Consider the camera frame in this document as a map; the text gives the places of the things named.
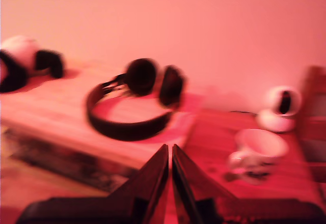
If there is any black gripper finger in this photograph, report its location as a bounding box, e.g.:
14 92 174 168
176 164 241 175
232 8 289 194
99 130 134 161
172 144 237 224
108 144 170 224

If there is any black over-ear headphones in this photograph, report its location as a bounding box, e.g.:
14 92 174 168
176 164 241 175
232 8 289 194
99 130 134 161
86 58 187 142

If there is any wooden shelf board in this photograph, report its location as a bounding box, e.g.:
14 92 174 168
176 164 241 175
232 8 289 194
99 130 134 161
0 60 204 170

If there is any printed cardboard tray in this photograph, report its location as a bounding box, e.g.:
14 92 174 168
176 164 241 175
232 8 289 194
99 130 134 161
2 126 138 194

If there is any white patterned mug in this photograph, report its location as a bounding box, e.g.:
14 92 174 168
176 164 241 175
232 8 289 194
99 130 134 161
227 128 290 185

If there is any white and black plush toy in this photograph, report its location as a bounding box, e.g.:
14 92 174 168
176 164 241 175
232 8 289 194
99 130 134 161
0 35 66 94

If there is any thin black camera cable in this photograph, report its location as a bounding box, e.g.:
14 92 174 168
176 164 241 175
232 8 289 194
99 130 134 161
229 110 258 116

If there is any white round camera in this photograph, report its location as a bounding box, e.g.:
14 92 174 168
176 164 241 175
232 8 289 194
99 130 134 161
257 86 303 133

